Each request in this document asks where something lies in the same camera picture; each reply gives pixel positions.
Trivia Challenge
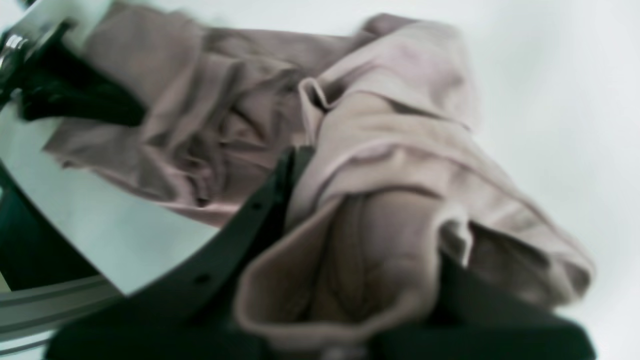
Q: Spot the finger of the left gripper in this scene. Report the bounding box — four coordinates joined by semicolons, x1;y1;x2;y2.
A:
17;41;146;127

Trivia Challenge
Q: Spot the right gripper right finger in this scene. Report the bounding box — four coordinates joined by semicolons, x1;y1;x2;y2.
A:
370;254;598;360

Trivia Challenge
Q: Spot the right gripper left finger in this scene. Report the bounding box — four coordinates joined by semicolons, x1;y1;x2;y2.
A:
45;146;314;360

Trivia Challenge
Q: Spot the pink t-shirt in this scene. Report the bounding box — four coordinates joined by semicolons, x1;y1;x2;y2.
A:
45;4;595;350

